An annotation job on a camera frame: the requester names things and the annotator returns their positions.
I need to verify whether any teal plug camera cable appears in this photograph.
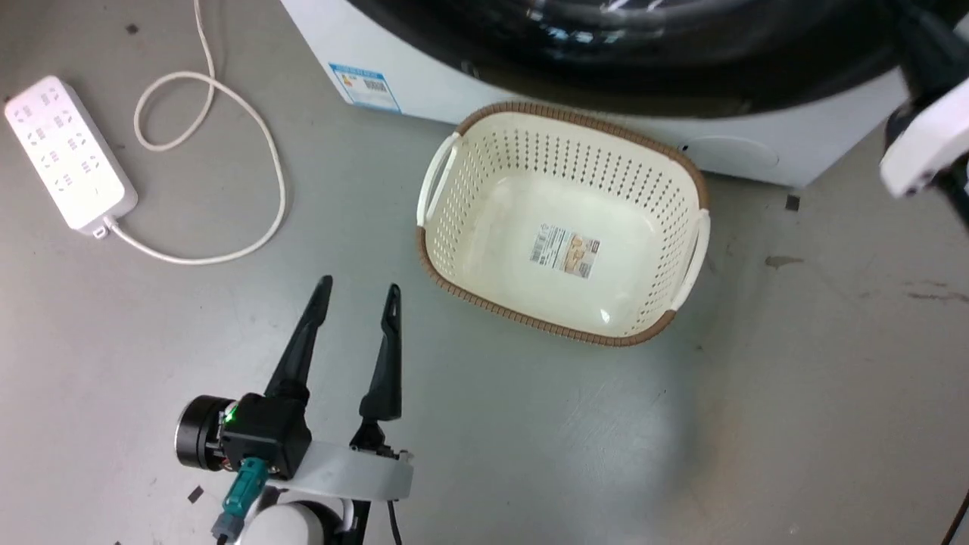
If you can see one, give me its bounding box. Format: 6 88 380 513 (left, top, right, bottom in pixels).
211 456 270 543

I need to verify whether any white power strip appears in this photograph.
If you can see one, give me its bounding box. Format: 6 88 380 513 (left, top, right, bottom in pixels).
3 74 140 240

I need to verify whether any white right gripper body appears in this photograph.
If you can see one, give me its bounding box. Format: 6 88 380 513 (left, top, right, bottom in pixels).
879 75 969 200

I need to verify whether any blue energy label sticker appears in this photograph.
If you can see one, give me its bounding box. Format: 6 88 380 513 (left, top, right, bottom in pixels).
329 62 403 115

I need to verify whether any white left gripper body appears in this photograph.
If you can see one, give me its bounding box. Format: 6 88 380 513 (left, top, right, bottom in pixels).
286 439 414 503

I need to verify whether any black round washing machine door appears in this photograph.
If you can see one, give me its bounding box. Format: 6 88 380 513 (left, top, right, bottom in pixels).
344 0 969 120

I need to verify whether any cream perforated laundry basket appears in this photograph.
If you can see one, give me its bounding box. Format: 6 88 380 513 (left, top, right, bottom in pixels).
415 101 713 348

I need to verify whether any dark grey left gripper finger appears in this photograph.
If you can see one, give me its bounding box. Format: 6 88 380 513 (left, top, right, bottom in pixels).
263 275 334 407
349 283 403 455

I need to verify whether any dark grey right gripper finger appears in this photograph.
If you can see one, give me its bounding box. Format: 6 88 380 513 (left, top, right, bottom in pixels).
882 0 969 98

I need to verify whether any white power strip cable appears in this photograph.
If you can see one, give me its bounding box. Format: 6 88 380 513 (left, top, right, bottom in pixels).
106 0 288 266

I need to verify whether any white washing machine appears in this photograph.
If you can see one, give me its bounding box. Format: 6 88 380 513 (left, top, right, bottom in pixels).
279 0 911 189

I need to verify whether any printed basket label sticker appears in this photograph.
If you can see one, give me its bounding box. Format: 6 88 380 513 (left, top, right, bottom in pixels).
528 223 602 280

